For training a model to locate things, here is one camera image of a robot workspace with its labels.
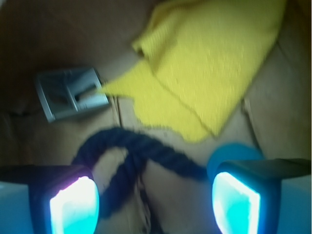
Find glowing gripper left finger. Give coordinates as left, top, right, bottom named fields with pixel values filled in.
left=0, top=165, right=99, bottom=234

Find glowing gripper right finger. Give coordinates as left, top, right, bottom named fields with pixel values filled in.
left=212, top=158, right=312, bottom=234

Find dark blue rope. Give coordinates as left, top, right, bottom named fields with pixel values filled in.
left=71, top=127, right=208, bottom=219

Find blue dimpled ball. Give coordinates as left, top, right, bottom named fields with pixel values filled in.
left=207, top=142, right=264, bottom=184

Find brown paper bag tray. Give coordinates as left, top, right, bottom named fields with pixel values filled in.
left=0, top=0, right=312, bottom=234

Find yellow cloth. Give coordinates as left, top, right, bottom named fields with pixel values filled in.
left=101, top=0, right=287, bottom=142

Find silver metal bracket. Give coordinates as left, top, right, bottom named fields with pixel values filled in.
left=35, top=67, right=110, bottom=123

